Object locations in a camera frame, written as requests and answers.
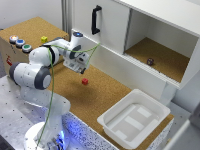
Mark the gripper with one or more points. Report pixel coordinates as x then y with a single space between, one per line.
75 63

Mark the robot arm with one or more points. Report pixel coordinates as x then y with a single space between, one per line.
30 73

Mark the pink block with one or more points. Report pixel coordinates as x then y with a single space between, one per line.
85 81

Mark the yellow block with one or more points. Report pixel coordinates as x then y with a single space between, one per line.
44 39

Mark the purple block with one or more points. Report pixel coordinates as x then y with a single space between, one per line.
150 61

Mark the green button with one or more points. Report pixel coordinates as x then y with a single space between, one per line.
26 48

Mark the white sliding door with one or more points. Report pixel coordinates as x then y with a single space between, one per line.
110 23

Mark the wooden drawer box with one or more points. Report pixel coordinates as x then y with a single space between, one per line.
26 33

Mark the blue button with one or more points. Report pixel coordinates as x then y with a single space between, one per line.
20 42

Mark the red button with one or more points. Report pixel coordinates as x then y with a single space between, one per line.
13 39

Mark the white plastic box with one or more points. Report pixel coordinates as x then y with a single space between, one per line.
133 118

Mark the white cabinet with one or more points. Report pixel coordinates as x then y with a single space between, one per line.
156 36

